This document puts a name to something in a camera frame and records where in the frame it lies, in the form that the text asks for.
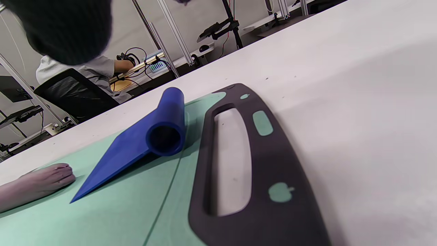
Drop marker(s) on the person's right hand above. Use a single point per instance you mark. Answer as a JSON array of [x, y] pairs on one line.
[[68, 27]]

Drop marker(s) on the blue plastic scraper cutter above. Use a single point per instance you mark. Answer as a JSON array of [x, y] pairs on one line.
[[136, 147]]

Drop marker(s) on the mauve plasticine roll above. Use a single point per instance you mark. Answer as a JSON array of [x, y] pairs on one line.
[[37, 184]]

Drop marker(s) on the black mesh office chair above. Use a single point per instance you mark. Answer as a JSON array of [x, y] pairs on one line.
[[75, 95]]

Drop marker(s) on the black monitor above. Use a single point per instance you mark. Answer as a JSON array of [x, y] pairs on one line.
[[13, 88]]

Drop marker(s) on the white perforated basket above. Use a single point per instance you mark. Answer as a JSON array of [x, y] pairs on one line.
[[157, 67]]

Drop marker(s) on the white desk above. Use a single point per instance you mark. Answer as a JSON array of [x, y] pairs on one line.
[[266, 22], [191, 56]]

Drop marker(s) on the black computer mouse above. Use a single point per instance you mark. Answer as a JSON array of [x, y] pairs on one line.
[[203, 48]]

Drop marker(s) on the green grey cutting board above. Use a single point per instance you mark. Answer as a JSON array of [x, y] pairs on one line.
[[259, 164]]

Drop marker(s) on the white metal frame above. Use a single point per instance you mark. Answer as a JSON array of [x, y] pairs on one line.
[[30, 90]]

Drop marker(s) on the aluminium profile post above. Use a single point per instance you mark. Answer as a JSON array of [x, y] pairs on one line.
[[177, 34], [283, 8]]

